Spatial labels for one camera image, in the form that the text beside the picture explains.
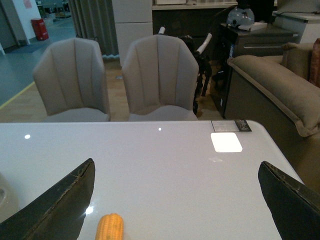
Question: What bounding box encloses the beige upholstered chair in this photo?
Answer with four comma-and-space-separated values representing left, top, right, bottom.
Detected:
32, 38, 111, 123
122, 34, 199, 122

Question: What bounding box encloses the yellow corn cob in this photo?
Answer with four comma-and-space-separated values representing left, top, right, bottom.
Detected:
95, 213, 124, 240

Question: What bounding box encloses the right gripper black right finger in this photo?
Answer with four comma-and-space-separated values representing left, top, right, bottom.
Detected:
258, 161, 320, 240

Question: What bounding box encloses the grey blue helmet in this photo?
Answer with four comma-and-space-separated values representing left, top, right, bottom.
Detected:
226, 6, 255, 28

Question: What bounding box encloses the dark grey cabinet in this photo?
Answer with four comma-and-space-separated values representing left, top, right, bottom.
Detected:
211, 23, 298, 117

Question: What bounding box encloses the white column cabinet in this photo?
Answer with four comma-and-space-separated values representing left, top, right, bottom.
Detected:
112, 0, 153, 65

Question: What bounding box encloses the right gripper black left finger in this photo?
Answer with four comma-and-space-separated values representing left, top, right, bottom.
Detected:
0, 158, 95, 240

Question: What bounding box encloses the beige sofa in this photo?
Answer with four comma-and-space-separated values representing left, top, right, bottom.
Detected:
224, 40, 320, 192

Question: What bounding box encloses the table label sticker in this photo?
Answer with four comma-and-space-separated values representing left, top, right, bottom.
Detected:
211, 119, 252, 133

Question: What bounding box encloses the grey curtain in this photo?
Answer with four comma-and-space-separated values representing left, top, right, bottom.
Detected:
68, 0, 119, 56

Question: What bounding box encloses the black wheeled cart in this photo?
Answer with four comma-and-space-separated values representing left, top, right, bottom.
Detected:
152, 27, 212, 121

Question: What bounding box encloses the left beige upholstered chair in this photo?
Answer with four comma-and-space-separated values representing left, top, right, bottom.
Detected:
32, 38, 111, 123

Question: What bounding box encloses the right beige upholstered chair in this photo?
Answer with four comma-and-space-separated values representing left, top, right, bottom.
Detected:
122, 34, 199, 122

